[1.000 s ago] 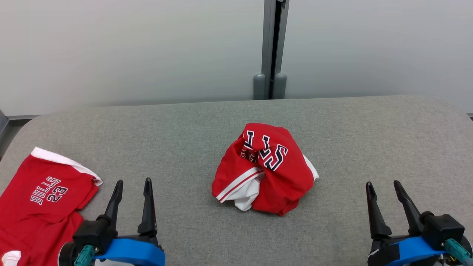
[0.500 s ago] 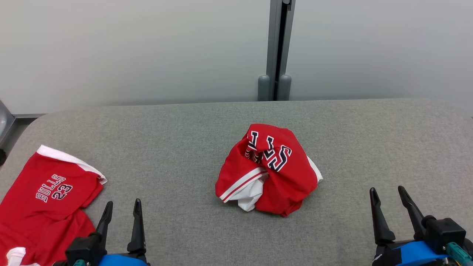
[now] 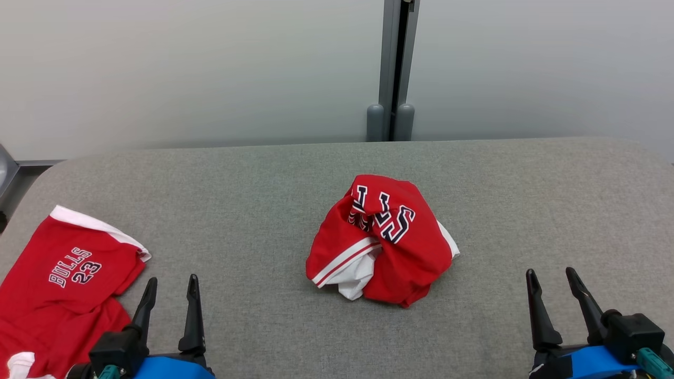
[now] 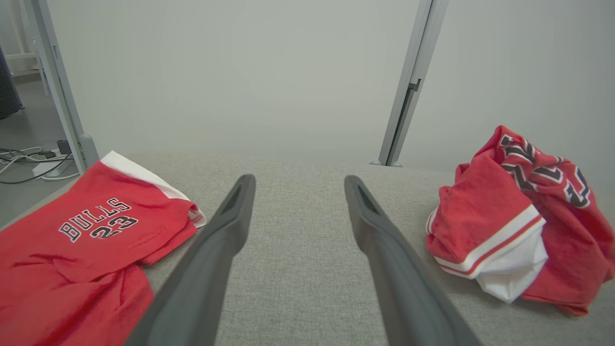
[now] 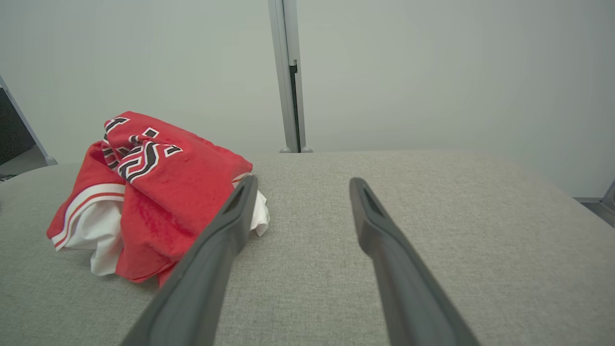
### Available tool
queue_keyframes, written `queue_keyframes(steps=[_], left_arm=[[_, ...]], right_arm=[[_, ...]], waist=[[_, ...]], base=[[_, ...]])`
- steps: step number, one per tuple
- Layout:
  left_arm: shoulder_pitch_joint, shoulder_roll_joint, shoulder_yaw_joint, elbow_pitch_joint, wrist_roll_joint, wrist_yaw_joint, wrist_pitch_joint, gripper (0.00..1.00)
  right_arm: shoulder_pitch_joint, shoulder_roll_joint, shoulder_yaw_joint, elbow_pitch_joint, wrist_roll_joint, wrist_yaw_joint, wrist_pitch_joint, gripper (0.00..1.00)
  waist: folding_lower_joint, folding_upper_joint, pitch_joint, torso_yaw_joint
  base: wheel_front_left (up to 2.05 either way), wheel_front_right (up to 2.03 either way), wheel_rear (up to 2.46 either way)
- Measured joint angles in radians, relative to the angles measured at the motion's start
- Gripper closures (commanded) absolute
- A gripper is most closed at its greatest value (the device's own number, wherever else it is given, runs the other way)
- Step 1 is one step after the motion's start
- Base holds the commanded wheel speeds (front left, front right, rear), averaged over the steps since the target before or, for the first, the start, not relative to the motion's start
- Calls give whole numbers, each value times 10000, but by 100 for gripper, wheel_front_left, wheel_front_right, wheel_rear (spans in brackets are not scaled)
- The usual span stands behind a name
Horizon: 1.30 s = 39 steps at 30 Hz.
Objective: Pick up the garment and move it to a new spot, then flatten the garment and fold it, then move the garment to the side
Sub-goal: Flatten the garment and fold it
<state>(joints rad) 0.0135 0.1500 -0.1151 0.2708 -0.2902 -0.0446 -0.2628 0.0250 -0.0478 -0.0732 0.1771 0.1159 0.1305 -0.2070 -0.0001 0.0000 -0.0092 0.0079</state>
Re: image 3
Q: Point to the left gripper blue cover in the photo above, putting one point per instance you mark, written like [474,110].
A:
[168,368]

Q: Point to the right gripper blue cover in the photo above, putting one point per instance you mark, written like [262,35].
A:
[590,363]

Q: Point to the red Bulls 23 shorts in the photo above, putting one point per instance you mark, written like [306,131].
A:
[52,316]

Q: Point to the red white jersey shirt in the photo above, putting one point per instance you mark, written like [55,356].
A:
[410,258]

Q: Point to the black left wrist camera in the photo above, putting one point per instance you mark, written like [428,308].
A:
[113,347]

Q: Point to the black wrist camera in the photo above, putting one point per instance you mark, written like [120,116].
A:
[113,347]
[632,331]

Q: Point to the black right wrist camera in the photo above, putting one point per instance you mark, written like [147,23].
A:
[632,331]

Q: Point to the grey partition post, slotted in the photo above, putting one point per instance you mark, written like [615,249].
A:
[389,52]

